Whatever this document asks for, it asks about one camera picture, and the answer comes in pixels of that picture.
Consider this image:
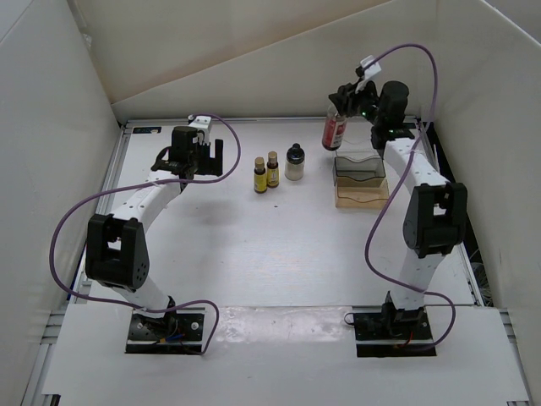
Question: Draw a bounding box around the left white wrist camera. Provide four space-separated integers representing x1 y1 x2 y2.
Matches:
188 114 212 139

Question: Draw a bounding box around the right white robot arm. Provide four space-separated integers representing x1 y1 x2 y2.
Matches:
329 81 467 338

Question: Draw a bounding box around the small yellow label bottle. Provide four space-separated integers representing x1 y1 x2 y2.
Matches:
267 151 280 188
254 156 267 194

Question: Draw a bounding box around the purple cable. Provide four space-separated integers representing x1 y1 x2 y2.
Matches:
365 42 458 350
49 113 242 355

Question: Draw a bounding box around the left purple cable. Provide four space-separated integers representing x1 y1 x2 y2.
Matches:
49 113 242 355

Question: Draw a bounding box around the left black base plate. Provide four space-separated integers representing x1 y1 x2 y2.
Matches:
125 312 205 355

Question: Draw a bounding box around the white powder jar black lid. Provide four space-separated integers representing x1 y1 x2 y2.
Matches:
285 143 305 181

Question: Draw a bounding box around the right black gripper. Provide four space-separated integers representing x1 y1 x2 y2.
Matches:
329 79 384 127

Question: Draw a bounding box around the tiered plastic condiment rack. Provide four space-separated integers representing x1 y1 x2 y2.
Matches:
333 140 389 210

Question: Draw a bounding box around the right small yellow label bottle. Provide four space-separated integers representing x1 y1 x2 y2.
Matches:
267 151 280 188

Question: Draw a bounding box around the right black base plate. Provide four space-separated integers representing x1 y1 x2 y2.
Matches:
344 312 436 359

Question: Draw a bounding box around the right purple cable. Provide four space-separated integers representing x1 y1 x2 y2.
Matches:
365 42 458 350

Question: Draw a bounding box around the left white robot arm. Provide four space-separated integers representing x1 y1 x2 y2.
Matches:
85 116 223 338

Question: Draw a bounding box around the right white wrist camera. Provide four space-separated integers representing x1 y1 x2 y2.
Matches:
355 55 381 93

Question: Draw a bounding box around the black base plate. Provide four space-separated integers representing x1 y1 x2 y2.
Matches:
344 312 436 359
125 312 205 355

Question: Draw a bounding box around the tall red label sauce bottle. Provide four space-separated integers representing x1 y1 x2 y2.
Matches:
322 104 348 151

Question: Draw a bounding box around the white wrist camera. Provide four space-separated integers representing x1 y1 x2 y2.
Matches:
188 114 212 139
355 55 381 93

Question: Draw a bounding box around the left small yellow label bottle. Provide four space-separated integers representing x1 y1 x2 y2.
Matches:
254 156 267 194

